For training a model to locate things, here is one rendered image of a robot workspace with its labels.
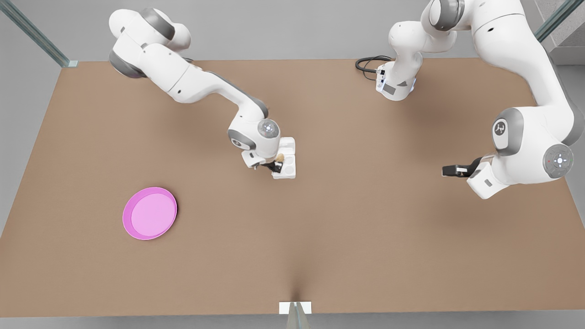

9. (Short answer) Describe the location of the black cable loop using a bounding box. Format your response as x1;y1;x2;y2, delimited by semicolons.
355;55;394;82

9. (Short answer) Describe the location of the pink round plate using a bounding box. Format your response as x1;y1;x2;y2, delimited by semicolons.
122;186;178;241

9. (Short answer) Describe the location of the white egg box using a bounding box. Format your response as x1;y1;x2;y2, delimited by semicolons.
272;153;297;180

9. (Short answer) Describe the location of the silver frame post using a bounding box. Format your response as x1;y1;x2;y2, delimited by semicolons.
0;0;79;69
534;0;585;43
279;301;313;329

